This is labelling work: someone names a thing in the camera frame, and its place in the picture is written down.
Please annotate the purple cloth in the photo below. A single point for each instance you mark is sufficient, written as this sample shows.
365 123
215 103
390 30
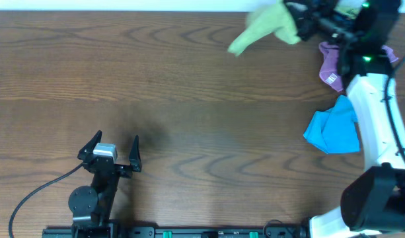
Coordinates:
331 66

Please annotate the blue cloth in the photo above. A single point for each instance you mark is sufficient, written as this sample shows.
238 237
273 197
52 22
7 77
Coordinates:
333 131

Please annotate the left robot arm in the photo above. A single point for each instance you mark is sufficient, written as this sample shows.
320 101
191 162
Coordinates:
91 205

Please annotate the light green cloth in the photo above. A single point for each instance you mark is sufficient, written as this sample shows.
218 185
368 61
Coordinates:
270 19

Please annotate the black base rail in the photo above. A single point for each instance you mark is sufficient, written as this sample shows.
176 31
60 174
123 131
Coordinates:
275 231

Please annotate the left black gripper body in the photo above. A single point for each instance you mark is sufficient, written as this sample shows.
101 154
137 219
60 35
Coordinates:
107 167

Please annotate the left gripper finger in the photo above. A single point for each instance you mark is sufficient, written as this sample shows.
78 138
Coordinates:
134 155
89 147

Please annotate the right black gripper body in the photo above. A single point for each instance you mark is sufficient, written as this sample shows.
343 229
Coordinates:
299 17

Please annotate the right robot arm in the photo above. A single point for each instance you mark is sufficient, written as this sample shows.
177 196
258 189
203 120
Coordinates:
375 202

